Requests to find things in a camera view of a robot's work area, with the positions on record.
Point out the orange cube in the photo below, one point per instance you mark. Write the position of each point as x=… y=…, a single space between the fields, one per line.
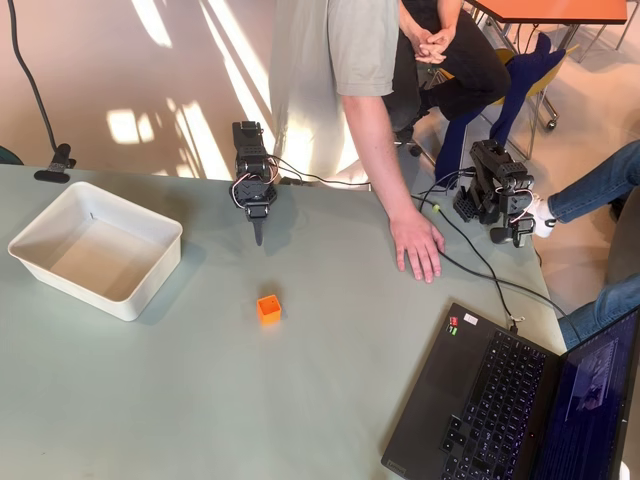
x=269 y=312

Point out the black laptop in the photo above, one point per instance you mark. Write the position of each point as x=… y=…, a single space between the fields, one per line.
x=450 y=390

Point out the yellow chair chrome legs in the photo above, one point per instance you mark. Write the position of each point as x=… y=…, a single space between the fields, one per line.
x=547 y=80

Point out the seated person in black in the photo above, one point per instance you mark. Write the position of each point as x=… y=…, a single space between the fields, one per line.
x=465 y=80

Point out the navy blue garment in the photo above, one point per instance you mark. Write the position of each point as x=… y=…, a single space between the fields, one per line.
x=520 y=85

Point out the black SO-100 follower arm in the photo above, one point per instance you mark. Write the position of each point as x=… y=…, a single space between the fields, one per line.
x=252 y=165

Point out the grey chair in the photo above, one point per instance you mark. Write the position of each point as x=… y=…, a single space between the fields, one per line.
x=622 y=245

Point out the operator right hand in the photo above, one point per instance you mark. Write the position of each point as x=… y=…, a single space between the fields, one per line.
x=417 y=245

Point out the orange table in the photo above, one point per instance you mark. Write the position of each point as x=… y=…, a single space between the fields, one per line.
x=550 y=10

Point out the operator beige t-shirt torso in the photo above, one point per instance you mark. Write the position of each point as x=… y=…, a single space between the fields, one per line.
x=325 y=60

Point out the person in blue jeans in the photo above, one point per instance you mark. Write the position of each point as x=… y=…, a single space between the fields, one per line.
x=595 y=190

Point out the small white object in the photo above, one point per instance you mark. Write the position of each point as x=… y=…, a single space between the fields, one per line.
x=625 y=472

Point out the black office chair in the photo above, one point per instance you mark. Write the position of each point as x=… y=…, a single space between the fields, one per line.
x=407 y=125

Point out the operator right forearm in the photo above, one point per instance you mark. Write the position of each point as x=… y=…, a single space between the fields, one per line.
x=380 y=165

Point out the seated person right hand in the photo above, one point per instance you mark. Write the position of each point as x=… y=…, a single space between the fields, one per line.
x=425 y=47

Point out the dark teal chair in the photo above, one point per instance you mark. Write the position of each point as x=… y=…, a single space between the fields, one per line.
x=10 y=157

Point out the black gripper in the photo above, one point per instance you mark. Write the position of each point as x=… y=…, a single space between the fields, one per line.
x=256 y=212

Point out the white plastic bin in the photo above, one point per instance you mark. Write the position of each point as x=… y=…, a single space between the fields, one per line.
x=100 y=260

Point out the black leader arm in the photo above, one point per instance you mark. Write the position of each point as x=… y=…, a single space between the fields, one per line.
x=500 y=190

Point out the black gooseneck camera mount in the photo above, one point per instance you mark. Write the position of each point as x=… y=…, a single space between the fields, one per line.
x=55 y=167

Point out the seated person left hand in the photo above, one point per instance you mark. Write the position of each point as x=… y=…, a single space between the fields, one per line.
x=446 y=39

